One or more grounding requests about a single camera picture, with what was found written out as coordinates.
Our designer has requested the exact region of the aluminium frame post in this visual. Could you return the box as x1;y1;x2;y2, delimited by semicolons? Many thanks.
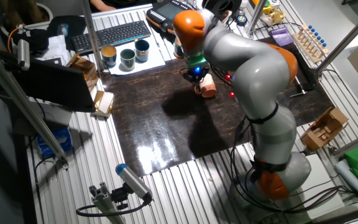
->
80;0;106;73
246;0;267;35
314;4;358;75
332;126;358;159

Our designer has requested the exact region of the silver camera blue end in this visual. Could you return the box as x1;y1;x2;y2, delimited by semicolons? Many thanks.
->
114;162;154;202

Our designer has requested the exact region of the grey computer mouse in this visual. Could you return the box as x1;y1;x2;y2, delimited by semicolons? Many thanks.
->
57;22;70;39

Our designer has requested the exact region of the dark blue cup orange inside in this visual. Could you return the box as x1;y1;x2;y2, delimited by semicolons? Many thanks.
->
100;45;118;68

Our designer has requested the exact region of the aluminium profile camera mount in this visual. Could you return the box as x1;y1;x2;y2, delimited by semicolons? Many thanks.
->
88;181;127;224

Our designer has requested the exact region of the open cardboard box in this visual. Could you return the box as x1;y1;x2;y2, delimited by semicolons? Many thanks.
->
300;106;350;152

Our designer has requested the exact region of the black computer keyboard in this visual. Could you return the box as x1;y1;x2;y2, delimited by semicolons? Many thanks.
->
70;20;152;55

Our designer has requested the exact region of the orange cable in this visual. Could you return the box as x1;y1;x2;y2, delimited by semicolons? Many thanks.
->
7;24;26;54

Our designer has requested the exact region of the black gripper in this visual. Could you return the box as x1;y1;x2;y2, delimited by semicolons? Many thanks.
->
183;66;211;85

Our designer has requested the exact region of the person's bare hand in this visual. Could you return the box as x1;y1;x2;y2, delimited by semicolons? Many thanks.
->
89;0;118;13

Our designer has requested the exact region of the brown wooden box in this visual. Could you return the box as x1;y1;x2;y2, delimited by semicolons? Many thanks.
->
66;53;99;93

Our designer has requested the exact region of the white paper stack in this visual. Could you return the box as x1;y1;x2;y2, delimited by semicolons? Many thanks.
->
35;34;71;67

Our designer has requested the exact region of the gold white box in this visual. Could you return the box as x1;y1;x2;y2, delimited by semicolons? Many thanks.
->
91;90;116;119

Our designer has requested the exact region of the blue cup gold band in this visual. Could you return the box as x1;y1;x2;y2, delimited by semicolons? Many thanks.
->
134;39;151;63

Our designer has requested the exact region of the pink ribbed cup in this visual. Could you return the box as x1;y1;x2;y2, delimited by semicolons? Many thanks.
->
193;73;218;99

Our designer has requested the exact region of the black camera cable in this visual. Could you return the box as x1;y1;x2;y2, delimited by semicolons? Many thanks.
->
75;194;153;218

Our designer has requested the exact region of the wooden test tube rack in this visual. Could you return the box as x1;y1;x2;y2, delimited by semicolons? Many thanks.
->
291;24;330;63

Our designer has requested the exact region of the black filament spool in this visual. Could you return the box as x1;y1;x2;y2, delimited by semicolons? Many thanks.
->
201;0;243;23

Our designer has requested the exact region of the white round bucket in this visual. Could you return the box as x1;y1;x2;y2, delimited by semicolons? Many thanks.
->
0;2;54;35

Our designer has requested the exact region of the white paper sheet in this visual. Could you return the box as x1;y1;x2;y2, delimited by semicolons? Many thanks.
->
107;39;167;77

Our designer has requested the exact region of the dark marbled table mat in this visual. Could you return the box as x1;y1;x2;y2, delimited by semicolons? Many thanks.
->
99;36;336;179

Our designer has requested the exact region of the pale green cup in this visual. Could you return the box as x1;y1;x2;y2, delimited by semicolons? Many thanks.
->
119;48;137;72

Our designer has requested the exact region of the round black tape measure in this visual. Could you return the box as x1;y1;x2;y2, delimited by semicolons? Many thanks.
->
235;14;249;27

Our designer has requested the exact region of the black cloth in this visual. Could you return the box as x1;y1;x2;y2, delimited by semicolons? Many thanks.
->
12;28;50;52

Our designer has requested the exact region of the black orange teach pendant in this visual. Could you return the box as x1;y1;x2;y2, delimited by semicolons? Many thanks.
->
145;0;196;35

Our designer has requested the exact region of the silver depth camera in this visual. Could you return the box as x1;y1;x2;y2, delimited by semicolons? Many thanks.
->
16;38;31;71

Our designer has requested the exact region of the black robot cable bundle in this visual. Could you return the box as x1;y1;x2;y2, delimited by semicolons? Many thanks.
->
227;117;357;216

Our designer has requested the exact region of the black clamp frame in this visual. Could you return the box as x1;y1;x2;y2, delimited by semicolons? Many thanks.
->
285;50;318;98

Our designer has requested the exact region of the black laptop screen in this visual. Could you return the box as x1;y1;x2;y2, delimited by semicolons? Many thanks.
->
12;58;97;114

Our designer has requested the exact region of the white rolled sheet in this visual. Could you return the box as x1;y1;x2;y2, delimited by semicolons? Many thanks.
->
334;159;358;202

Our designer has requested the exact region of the blue tissue pack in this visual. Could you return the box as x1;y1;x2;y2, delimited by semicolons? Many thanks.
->
36;127;73;160

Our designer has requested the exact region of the purple cloth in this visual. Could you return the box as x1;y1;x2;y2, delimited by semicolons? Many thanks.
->
268;26;295;47

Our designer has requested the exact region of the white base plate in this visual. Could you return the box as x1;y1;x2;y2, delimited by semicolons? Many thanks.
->
286;153;345;219

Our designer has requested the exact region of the black mouse pad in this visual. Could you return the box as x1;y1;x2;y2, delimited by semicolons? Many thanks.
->
46;15;88;45

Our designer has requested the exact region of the aluminium frame beam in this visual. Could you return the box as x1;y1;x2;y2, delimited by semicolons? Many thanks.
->
0;44;70;170

